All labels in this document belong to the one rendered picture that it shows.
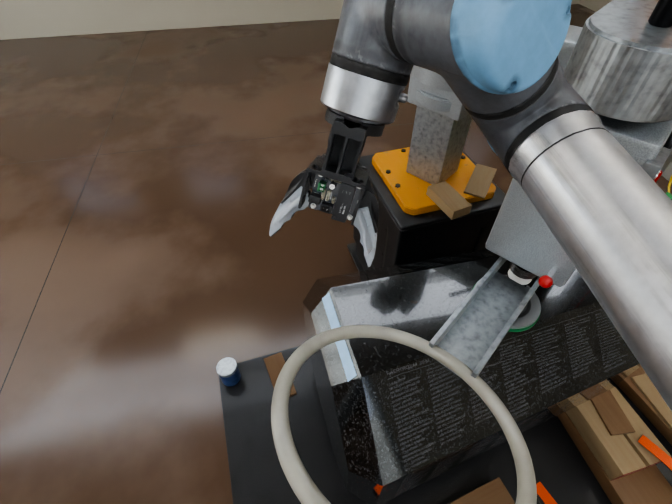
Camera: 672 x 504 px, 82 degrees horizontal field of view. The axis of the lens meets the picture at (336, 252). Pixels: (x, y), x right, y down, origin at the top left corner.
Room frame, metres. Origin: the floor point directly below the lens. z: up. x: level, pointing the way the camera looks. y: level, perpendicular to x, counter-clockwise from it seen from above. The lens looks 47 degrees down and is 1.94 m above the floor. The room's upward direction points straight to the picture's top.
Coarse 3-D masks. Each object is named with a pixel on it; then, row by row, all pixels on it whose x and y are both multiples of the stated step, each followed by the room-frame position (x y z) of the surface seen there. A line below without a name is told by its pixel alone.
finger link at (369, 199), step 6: (366, 186) 0.41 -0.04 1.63; (366, 192) 0.40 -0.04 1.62; (372, 192) 0.40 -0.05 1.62; (366, 198) 0.40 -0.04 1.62; (372, 198) 0.40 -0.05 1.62; (360, 204) 0.39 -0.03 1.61; (366, 204) 0.39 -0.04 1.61; (372, 204) 0.39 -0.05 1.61; (378, 204) 0.40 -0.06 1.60; (372, 210) 0.39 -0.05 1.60; (378, 210) 0.39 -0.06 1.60; (372, 216) 0.39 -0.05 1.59; (378, 216) 0.39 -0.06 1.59; (372, 222) 0.38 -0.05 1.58
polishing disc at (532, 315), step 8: (528, 288) 0.79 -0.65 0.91; (536, 296) 0.75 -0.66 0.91; (528, 304) 0.72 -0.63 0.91; (536, 304) 0.72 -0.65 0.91; (528, 312) 0.69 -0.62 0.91; (536, 312) 0.69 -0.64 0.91; (520, 320) 0.66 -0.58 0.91; (528, 320) 0.66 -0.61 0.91; (512, 328) 0.64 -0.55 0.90; (520, 328) 0.64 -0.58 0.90
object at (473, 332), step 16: (496, 272) 0.70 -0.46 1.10; (480, 288) 0.61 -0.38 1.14; (496, 288) 0.64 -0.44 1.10; (512, 288) 0.64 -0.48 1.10; (464, 304) 0.55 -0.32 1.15; (480, 304) 0.58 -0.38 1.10; (496, 304) 0.58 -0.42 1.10; (512, 304) 0.59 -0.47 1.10; (448, 320) 0.50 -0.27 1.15; (464, 320) 0.53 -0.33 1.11; (480, 320) 0.53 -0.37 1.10; (496, 320) 0.53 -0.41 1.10; (512, 320) 0.51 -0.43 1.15; (448, 336) 0.49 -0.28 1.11; (464, 336) 0.49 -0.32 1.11; (480, 336) 0.49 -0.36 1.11; (496, 336) 0.49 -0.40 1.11; (464, 352) 0.44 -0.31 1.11; (480, 352) 0.44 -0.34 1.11; (448, 368) 0.40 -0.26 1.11; (480, 368) 0.38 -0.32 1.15
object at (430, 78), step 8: (568, 32) 1.40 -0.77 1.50; (576, 32) 1.40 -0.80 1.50; (568, 40) 1.33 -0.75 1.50; (576, 40) 1.33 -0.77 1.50; (568, 48) 1.32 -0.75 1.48; (560, 56) 1.33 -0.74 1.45; (568, 56) 1.31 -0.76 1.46; (416, 72) 1.58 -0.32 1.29; (424, 72) 1.54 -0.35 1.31; (432, 72) 1.51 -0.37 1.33; (424, 80) 1.53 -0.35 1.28; (432, 80) 1.50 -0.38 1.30; (440, 80) 1.48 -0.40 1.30; (440, 88) 1.49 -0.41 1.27; (448, 88) 1.47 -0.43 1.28
